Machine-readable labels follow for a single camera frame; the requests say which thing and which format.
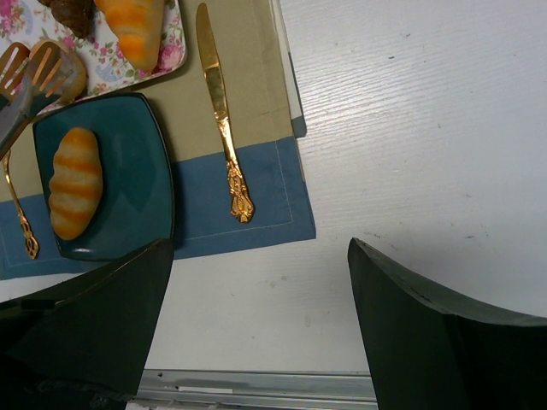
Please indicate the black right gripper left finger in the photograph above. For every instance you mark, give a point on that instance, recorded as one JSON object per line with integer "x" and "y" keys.
{"x": 83, "y": 343}

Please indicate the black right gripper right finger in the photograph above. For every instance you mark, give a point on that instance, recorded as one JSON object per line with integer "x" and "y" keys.
{"x": 430, "y": 347}

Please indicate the striped orange bread roll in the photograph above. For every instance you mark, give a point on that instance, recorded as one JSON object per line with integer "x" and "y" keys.
{"x": 76, "y": 186}

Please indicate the gold fork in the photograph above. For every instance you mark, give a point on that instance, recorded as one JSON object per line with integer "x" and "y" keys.
{"x": 31, "y": 242}

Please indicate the gold knife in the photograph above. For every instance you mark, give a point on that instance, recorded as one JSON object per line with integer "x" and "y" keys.
{"x": 242, "y": 208}

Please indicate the small round bun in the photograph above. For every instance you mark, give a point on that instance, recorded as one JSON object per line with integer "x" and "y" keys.
{"x": 56, "y": 73}

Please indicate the striped orange croissant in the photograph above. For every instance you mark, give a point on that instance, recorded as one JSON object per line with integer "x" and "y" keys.
{"x": 138, "y": 26}

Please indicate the floral rectangular tray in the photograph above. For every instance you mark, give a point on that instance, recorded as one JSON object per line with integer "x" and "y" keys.
{"x": 30, "y": 22}

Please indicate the chocolate croissant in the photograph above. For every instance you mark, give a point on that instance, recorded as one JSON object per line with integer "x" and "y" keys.
{"x": 76, "y": 15}

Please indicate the blue and beige placemat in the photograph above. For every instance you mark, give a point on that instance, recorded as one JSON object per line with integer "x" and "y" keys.
{"x": 251, "y": 58}

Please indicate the aluminium table rail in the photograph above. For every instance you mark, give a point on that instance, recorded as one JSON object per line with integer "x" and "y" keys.
{"x": 185, "y": 389}

